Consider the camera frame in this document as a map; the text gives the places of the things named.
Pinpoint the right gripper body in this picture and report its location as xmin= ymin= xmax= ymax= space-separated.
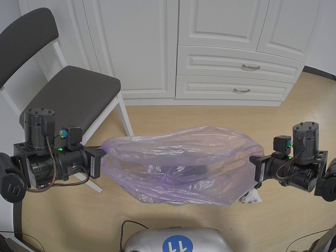
xmin=254 ymin=155 xmax=281 ymax=185

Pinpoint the white wardrobe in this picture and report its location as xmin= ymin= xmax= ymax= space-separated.
xmin=17 ymin=0 xmax=326 ymax=107

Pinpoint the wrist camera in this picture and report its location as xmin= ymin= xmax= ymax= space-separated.
xmin=58 ymin=125 xmax=84 ymax=152
xmin=273 ymin=135 xmax=293 ymax=157

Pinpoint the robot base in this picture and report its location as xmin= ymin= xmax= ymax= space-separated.
xmin=123 ymin=227 xmax=234 ymax=252

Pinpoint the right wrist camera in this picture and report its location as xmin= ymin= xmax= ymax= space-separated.
xmin=273 ymin=135 xmax=293 ymax=157

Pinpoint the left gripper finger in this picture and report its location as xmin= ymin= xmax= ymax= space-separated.
xmin=85 ymin=145 xmax=109 ymax=157

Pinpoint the white chair dark grey seat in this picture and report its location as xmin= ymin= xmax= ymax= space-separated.
xmin=0 ymin=8 xmax=136 ymax=194

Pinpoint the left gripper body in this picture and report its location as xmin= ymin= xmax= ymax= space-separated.
xmin=55 ymin=149 xmax=102 ymax=181

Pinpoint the purple plastic bag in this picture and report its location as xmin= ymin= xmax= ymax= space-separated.
xmin=100 ymin=125 xmax=264 ymax=206

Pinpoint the white trash bin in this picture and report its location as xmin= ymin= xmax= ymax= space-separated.
xmin=147 ymin=163 xmax=210 ymax=207

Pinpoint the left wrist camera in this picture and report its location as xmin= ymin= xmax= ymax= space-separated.
xmin=58 ymin=125 xmax=84 ymax=152

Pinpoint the black cable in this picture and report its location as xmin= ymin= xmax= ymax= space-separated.
xmin=287 ymin=229 xmax=331 ymax=252
xmin=120 ymin=220 xmax=149 ymax=252
xmin=0 ymin=231 xmax=42 ymax=252

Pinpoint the crumpled white printed paper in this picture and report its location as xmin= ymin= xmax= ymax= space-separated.
xmin=241 ymin=188 xmax=262 ymax=204

